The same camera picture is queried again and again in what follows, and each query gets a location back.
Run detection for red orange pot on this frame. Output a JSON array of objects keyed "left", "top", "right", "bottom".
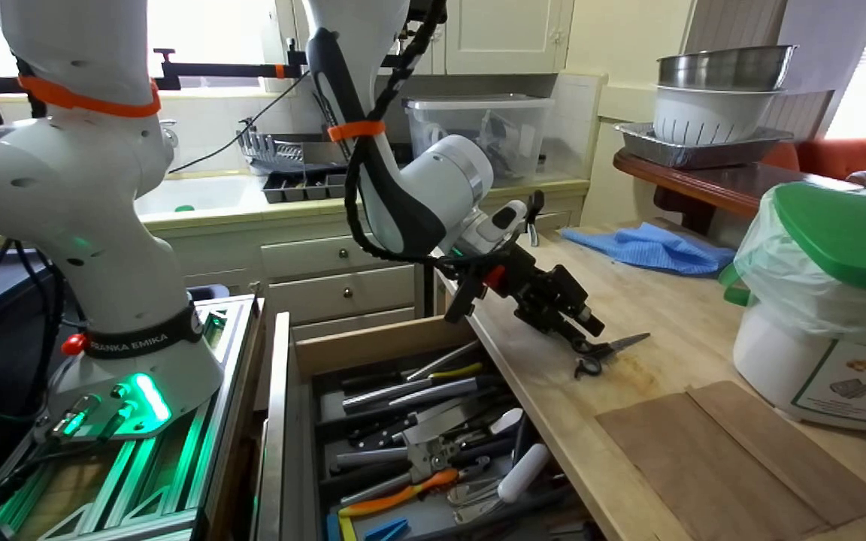
[{"left": 762, "top": 135, "right": 866, "bottom": 182}]

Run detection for blue cloth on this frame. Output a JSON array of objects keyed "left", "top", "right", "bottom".
[{"left": 556, "top": 219, "right": 738, "bottom": 282}]

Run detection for thin black cable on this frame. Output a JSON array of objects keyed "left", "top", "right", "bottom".
[{"left": 162, "top": 73, "right": 306, "bottom": 181}]

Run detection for yellow tipped metal tool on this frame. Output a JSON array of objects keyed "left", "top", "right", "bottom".
[{"left": 403, "top": 360, "right": 488, "bottom": 387}]

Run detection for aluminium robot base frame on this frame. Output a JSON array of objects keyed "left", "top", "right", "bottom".
[{"left": 0, "top": 291, "right": 262, "bottom": 541}]

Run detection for white green-lidded container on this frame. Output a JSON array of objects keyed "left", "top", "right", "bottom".
[{"left": 731, "top": 174, "right": 866, "bottom": 436}]

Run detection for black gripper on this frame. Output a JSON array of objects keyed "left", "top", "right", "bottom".
[{"left": 463, "top": 243, "right": 612, "bottom": 353}]

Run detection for metal baking tray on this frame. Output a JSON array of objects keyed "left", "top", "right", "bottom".
[{"left": 616, "top": 119, "right": 793, "bottom": 172}]

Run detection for green bucket lid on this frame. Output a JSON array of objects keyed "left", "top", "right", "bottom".
[{"left": 769, "top": 174, "right": 866, "bottom": 299}]

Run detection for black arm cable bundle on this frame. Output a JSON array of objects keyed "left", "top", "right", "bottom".
[{"left": 306, "top": 0, "right": 450, "bottom": 267}]

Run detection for black dish rack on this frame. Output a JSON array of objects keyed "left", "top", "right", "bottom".
[{"left": 238, "top": 119, "right": 351, "bottom": 181}]

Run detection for orange handled utensil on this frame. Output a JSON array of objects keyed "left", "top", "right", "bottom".
[{"left": 337, "top": 466, "right": 465, "bottom": 523}]

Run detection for white colander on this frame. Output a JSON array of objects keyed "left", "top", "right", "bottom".
[{"left": 649, "top": 84, "right": 837, "bottom": 151}]

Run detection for metal mixing bowl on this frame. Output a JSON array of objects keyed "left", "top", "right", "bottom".
[{"left": 656, "top": 41, "right": 793, "bottom": 93}]

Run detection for black mount bar orange clamps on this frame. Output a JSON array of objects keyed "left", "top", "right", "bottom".
[{"left": 148, "top": 46, "right": 312, "bottom": 84}]

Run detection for white handled utensil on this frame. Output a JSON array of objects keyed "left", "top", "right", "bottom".
[{"left": 492, "top": 439, "right": 556, "bottom": 508}]

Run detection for dark wood veneer board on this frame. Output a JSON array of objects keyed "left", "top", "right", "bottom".
[
  {"left": 695, "top": 377, "right": 866, "bottom": 531},
  {"left": 592, "top": 390, "right": 839, "bottom": 541}
]

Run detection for blue plastic utensil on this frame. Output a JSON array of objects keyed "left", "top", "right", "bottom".
[{"left": 357, "top": 517, "right": 416, "bottom": 541}]

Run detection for dark wood side table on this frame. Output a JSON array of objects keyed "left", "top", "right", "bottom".
[{"left": 612, "top": 147, "right": 809, "bottom": 250}]

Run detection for cream base cabinet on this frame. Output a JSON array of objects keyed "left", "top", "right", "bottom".
[{"left": 0, "top": 176, "right": 596, "bottom": 343}]

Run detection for black camera clamp stand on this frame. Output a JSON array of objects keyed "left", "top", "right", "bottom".
[{"left": 522, "top": 187, "right": 551, "bottom": 250}]

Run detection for dark compartment tray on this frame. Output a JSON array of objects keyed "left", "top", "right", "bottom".
[{"left": 262, "top": 164, "right": 351, "bottom": 207}]

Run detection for black scissors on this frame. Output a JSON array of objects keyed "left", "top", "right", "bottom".
[{"left": 573, "top": 331, "right": 656, "bottom": 382}]

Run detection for black handled knife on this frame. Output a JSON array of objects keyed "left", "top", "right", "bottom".
[
  {"left": 341, "top": 373, "right": 488, "bottom": 417},
  {"left": 316, "top": 390, "right": 506, "bottom": 457}
]

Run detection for wooden drawer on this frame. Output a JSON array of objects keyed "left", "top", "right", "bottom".
[{"left": 254, "top": 310, "right": 621, "bottom": 541}]

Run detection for grey cutlery tray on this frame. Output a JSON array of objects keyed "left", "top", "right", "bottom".
[{"left": 311, "top": 357, "right": 599, "bottom": 541}]

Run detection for clear plastic storage bin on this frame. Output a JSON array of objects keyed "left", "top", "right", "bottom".
[{"left": 403, "top": 93, "right": 555, "bottom": 190}]

